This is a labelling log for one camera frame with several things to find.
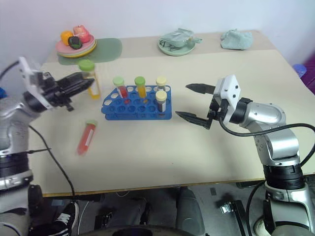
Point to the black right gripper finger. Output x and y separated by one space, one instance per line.
192 118
199 88

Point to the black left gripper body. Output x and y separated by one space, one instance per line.
50 92

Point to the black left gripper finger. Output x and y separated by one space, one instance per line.
78 87
71 77

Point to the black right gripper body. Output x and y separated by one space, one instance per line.
216 109

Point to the yellow test tube green cap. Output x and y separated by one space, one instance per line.
141 91
95 92

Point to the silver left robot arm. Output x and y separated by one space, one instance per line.
14 115

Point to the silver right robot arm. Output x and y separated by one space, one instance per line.
268 113

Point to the dark test tube cream cap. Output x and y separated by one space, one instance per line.
161 97

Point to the clear test tube cream cap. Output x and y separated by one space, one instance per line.
161 81

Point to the red test tube green cap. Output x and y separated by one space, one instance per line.
122 90
86 137

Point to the blue test tube rack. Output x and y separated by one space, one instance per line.
137 116

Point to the pink plate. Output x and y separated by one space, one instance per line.
62 46

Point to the stack of pastel plates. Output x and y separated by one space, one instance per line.
91 50

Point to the black toy fruit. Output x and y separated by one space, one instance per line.
75 42

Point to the orange toy pepper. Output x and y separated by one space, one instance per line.
65 37

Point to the pale green plate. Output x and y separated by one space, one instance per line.
176 50

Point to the red toy apple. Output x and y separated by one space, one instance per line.
81 33

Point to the green oval mat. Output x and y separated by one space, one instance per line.
108 50

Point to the blue object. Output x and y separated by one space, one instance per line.
2 93

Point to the pale green crumpled bag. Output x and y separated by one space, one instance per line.
180 37

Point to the pale green crumpled cloth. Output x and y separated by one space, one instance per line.
236 39

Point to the grey rounded shape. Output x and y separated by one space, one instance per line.
189 209

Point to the blue bottle cap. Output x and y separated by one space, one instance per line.
300 70

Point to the purple object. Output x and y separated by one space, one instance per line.
310 76

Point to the black white sneaker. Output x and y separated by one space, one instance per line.
64 217

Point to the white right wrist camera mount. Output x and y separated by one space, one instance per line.
229 91

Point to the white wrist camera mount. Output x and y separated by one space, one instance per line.
229 91
29 75

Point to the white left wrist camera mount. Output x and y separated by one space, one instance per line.
29 75

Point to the black metal bracket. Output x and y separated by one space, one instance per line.
232 207

